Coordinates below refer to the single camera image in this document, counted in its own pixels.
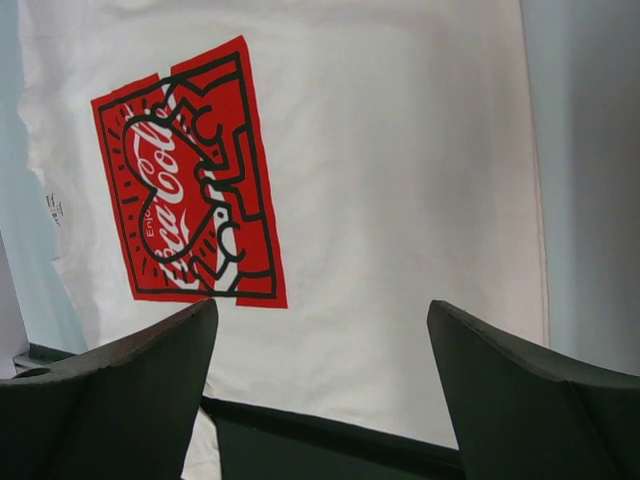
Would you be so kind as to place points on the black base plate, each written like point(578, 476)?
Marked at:
point(260, 444)

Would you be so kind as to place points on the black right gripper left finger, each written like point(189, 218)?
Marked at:
point(125, 410)

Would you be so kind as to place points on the white t-shirt red graphic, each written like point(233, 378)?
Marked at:
point(323, 170)

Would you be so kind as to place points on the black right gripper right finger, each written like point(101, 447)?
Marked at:
point(523, 411)

